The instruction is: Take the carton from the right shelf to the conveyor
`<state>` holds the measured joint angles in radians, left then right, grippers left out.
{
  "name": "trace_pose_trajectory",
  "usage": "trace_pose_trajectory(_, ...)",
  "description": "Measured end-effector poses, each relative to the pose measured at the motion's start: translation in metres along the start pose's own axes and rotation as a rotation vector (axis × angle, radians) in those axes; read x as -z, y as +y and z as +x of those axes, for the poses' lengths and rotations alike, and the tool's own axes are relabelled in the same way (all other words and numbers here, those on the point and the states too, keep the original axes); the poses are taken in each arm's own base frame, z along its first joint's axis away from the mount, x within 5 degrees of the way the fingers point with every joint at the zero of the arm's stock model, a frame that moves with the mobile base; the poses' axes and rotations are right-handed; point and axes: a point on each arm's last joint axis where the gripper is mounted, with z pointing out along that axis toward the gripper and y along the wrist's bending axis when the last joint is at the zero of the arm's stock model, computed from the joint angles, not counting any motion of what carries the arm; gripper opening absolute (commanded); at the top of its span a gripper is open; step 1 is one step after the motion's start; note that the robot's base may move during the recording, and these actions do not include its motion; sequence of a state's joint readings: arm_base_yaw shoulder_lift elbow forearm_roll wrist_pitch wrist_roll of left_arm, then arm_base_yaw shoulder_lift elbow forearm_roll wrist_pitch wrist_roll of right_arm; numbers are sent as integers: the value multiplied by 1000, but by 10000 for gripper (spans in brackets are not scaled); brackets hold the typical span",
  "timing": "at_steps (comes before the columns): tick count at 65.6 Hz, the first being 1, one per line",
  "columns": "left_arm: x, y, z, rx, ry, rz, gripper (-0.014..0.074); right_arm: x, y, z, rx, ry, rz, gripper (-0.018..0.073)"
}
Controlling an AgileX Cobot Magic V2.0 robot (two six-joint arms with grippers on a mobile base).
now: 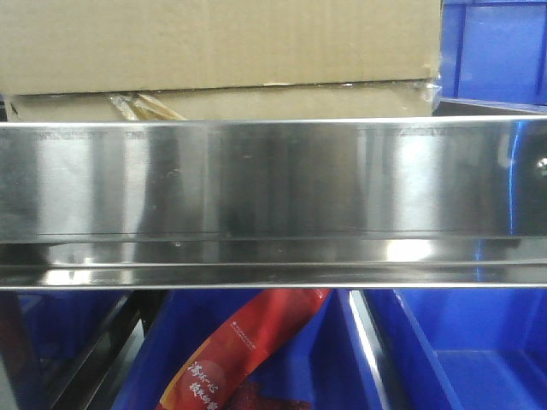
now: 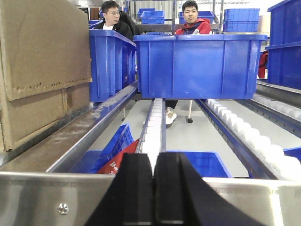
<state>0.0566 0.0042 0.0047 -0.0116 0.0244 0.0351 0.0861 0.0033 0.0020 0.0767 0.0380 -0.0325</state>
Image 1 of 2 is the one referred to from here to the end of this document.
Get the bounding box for brown cardboard carton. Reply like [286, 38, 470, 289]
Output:
[1, 1, 441, 121]

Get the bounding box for red snack packet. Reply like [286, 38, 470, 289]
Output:
[156, 289, 330, 409]

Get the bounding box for blue plastic bin lower middle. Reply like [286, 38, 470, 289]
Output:
[112, 290, 382, 409]

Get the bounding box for blue plastic bin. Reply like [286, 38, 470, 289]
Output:
[439, 1, 546, 106]
[112, 290, 382, 409]
[17, 290, 126, 360]
[364, 289, 546, 409]

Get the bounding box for blue plastic bin lower right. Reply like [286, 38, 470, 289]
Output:
[364, 289, 546, 409]

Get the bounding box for blue plastic bin lower left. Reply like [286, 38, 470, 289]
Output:
[17, 290, 126, 360]

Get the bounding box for blue plastic bin upper right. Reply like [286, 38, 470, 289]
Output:
[439, 1, 546, 106]

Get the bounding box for stainless steel shelf rail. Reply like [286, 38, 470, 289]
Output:
[1, 116, 546, 290]

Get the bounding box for black metal shelf frame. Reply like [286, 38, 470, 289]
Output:
[0, 289, 170, 410]

